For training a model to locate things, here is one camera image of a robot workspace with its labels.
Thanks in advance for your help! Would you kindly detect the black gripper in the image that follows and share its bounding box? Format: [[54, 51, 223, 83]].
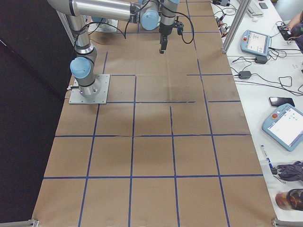
[[159, 20, 184, 54]]

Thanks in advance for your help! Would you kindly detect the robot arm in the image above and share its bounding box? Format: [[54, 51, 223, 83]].
[[48, 0, 184, 98]]

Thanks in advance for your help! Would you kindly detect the person forearm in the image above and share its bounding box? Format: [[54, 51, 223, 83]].
[[287, 12, 303, 31]]

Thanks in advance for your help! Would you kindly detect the lower black power adapter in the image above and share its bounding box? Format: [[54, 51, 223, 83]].
[[238, 70, 252, 79]]

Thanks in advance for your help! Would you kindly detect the black power adapter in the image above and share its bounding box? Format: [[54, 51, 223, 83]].
[[238, 70, 252, 79], [254, 56, 268, 64]]

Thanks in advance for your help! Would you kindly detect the upper teach pendant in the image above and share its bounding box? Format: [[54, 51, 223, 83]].
[[240, 30, 270, 57]]

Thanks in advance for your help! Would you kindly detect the teach pendant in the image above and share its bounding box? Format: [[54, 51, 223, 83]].
[[262, 104, 303, 152], [240, 30, 270, 57]]

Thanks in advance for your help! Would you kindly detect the upper black power adapter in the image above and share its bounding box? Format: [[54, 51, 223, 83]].
[[254, 56, 268, 64]]

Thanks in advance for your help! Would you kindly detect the white keyboard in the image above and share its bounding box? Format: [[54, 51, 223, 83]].
[[247, 0, 264, 17]]

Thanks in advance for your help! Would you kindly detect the black smartphone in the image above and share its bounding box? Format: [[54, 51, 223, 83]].
[[269, 96, 295, 107]]

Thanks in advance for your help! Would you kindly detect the lower teach pendant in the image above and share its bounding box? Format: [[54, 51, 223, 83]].
[[262, 104, 303, 152]]

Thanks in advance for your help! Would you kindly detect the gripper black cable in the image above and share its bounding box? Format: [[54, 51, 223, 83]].
[[176, 11, 195, 44]]

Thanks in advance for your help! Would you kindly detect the diagonal aluminium frame post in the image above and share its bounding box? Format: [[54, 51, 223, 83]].
[[222, 0, 251, 54]]

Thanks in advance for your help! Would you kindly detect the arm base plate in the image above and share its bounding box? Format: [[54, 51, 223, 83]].
[[69, 74, 110, 105]]

